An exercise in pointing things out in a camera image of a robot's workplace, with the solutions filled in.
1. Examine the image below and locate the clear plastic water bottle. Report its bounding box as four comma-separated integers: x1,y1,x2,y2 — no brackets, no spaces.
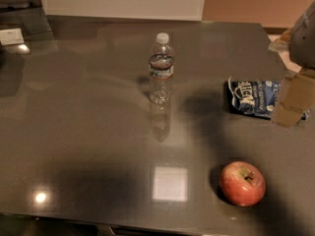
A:
149,32,174,104

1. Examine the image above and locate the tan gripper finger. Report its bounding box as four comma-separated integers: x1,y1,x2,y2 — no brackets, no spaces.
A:
268,29,292,52
272,68,315,127

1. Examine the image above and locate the blue chip bag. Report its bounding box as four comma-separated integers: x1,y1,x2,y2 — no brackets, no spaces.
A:
227,78,314,120

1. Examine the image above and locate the red apple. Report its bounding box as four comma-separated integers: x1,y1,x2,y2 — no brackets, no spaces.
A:
220,161,266,207

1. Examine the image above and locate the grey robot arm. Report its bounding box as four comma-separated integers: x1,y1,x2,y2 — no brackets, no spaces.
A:
269,2,315,127

